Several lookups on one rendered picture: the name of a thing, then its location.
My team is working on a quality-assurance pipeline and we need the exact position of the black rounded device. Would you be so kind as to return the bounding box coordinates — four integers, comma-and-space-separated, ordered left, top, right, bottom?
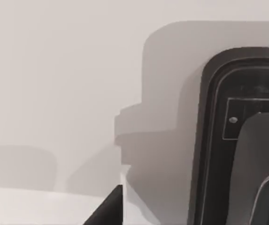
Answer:
187, 46, 269, 225

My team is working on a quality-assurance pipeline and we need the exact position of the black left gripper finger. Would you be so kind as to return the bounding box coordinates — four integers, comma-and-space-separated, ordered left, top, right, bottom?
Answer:
82, 184, 123, 225

